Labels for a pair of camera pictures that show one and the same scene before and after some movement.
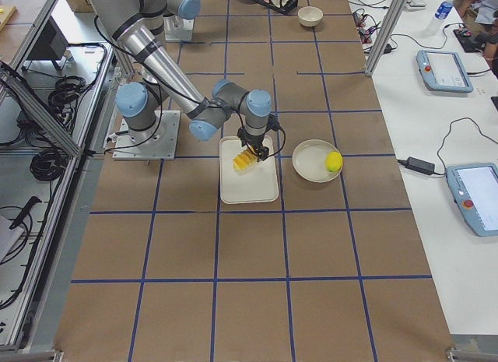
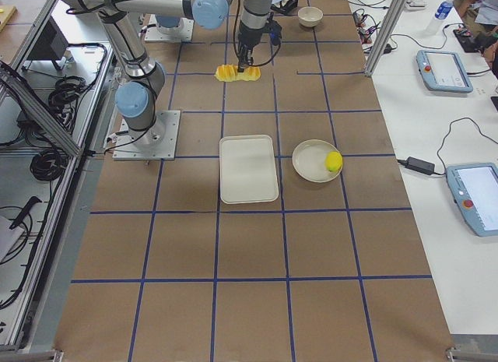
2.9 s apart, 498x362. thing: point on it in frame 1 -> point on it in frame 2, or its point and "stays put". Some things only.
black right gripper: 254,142 -> 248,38
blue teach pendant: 443,71 stays put
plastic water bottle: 443,8 stays put
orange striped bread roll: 244,159 -> 228,73
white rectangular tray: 257,183 stays put
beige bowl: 310,16 stays put
